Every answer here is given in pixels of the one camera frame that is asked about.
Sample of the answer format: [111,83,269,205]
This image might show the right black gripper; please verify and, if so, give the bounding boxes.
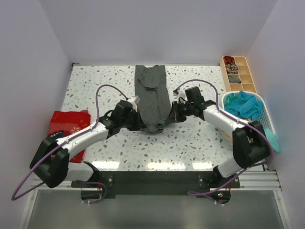
[165,101,193,125]

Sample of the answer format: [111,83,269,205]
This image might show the dark grey t shirt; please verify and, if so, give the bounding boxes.
[134,65,171,133]

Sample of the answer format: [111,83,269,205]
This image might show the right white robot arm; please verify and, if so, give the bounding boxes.
[166,87,273,187]

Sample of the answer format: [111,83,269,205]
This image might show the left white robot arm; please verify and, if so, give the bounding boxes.
[30,96,142,188]

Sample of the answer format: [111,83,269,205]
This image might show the grey rolled socks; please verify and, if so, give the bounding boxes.
[228,75,241,84]

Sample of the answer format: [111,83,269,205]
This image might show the wooden compartment organizer box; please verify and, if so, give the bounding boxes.
[219,56,257,93]

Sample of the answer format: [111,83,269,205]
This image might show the teal t shirt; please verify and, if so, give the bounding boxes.
[224,90,281,152]

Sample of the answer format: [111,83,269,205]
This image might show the patterned rolled socks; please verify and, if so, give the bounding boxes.
[226,64,239,74]

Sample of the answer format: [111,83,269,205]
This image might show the red black rolled socks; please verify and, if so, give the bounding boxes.
[223,56,236,65]

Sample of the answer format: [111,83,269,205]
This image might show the beige t shirt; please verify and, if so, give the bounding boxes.
[218,118,253,144]

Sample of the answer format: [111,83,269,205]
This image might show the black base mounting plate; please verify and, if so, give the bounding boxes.
[71,171,240,198]

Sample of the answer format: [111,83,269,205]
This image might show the white perforated laundry basket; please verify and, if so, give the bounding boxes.
[220,92,277,153]

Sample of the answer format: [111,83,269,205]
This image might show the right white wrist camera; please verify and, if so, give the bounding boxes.
[173,88,186,99]

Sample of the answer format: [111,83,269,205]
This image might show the aluminium rail frame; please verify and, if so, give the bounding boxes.
[18,176,78,229]

